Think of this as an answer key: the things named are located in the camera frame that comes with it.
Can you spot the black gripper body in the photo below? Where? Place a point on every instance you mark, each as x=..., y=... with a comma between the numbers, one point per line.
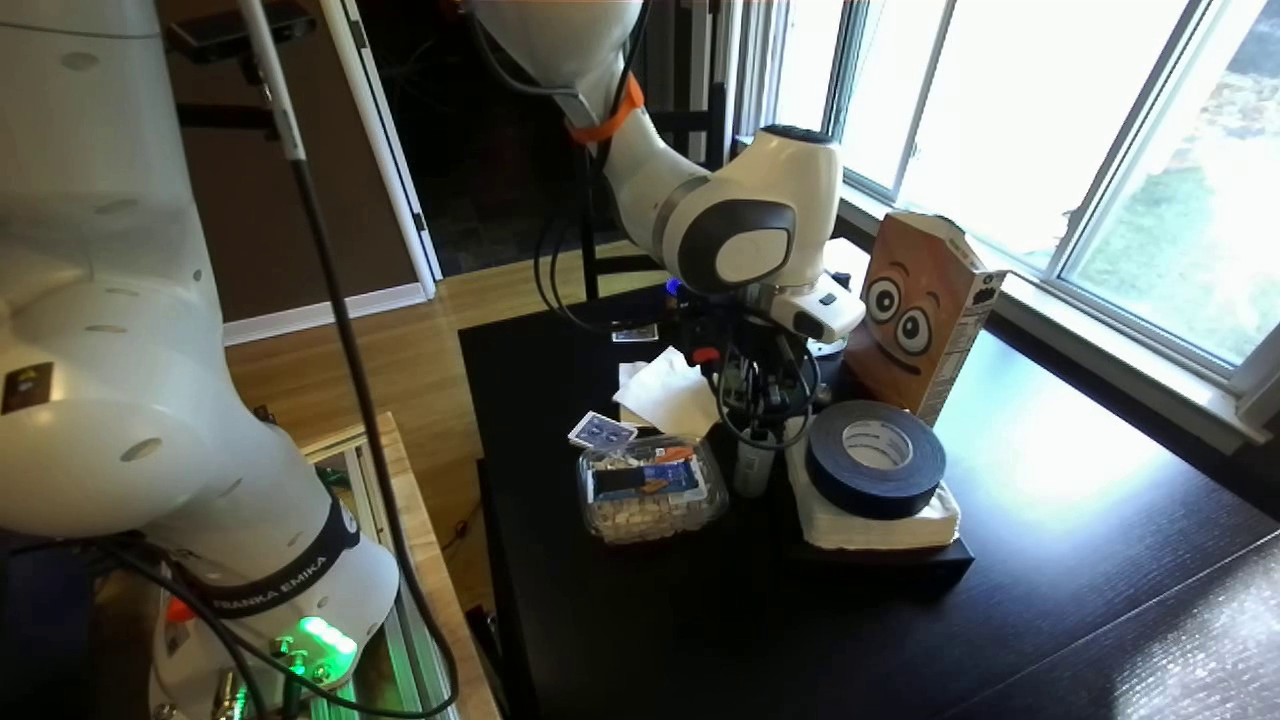
x=747, y=333

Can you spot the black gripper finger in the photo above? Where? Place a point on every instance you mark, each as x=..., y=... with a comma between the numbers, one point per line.
x=785, y=394
x=735, y=398

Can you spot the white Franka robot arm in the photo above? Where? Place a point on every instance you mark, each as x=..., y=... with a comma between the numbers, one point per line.
x=105, y=333

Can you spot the cardboard box with cartoon face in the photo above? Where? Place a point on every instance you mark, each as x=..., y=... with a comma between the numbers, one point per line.
x=922, y=320

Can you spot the black square base box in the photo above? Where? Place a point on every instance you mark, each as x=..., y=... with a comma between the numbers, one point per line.
x=873, y=564

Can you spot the stack of white napkins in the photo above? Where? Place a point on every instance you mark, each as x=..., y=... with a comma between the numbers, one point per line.
x=667, y=394

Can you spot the brown jar with blue lid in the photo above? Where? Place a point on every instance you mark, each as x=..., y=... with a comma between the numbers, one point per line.
x=673, y=288

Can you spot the clear plastic food container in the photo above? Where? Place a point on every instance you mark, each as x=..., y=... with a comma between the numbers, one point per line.
x=651, y=492

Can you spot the blue playing card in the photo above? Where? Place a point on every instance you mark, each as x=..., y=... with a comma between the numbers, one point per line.
x=602, y=432

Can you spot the dark blue tape roll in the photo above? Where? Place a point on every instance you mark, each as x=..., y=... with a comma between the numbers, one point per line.
x=882, y=531

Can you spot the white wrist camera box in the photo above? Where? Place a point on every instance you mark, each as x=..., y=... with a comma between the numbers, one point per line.
x=821, y=308

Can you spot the white window frame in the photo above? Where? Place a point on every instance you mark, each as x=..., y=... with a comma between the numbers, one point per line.
x=1053, y=200

